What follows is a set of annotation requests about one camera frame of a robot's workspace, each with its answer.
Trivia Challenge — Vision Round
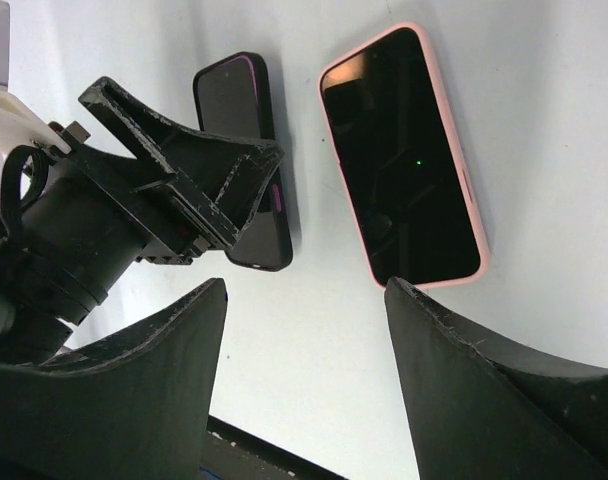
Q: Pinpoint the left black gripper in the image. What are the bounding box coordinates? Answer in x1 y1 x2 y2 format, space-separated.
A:
0 75 286 331

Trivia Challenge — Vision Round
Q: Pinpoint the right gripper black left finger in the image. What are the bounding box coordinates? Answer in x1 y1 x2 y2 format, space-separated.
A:
0 278 228 479

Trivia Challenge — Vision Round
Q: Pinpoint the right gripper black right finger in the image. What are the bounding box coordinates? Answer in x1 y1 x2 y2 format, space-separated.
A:
385 278 608 479

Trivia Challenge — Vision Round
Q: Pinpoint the small black phone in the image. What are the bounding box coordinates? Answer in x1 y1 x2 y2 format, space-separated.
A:
194 54 280 269

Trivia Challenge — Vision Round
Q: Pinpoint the black phone case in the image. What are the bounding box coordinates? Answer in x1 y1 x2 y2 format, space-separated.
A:
193 52 293 272

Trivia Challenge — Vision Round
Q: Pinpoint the black smartphone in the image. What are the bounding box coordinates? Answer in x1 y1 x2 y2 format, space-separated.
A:
321 28 481 287

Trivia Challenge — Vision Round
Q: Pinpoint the pink phone case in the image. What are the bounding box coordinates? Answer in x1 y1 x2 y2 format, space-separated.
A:
317 21 490 292

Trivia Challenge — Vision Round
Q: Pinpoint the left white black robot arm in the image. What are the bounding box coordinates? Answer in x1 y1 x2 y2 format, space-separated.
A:
0 76 284 364

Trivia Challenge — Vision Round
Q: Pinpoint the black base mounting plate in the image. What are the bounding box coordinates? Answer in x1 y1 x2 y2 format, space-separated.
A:
198 416 343 480

